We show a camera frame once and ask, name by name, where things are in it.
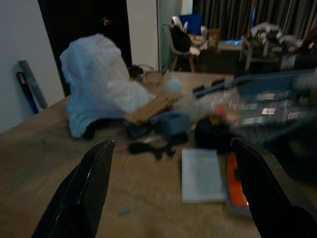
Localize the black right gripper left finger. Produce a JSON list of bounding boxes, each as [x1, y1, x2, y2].
[[31, 139, 116, 238]]

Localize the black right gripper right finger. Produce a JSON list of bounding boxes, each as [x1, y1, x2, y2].
[[230, 137, 317, 238]]

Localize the white plastic trash bag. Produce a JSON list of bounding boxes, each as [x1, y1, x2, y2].
[[59, 33, 156, 138]]

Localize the orange and grey flat tool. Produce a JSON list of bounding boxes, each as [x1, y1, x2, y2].
[[224, 151, 253, 219]]

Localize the white paper booklet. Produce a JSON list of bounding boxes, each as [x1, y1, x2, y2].
[[181, 148, 227, 204]]

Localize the black round case yellow spot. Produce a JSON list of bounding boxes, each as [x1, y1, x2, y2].
[[194, 114, 233, 153]]

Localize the blue open tool case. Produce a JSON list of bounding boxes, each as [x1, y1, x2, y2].
[[193, 69, 317, 174]]

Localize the brown cardboard piece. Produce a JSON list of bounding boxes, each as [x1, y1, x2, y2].
[[123, 93, 184, 124]]

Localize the blue fabric pouch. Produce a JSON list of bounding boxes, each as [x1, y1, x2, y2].
[[151, 112, 192, 137]]

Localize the blue rolled mat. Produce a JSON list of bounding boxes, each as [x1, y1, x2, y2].
[[16, 59, 48, 115]]

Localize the white side table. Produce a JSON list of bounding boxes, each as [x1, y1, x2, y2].
[[239, 34, 285, 71]]

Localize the clothes pile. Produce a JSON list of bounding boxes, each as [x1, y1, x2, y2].
[[250, 21, 317, 50]]

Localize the white chair wooden legs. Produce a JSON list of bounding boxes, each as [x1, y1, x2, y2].
[[165, 23, 211, 73]]

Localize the grey curtain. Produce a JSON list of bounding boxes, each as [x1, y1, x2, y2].
[[194, 0, 317, 42]]

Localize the black backpack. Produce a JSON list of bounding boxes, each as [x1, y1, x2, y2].
[[170, 24, 193, 52]]

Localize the blue board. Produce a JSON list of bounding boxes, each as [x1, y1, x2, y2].
[[178, 13, 203, 35]]

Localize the black cable bundle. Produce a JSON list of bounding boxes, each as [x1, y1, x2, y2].
[[128, 64, 146, 81]]

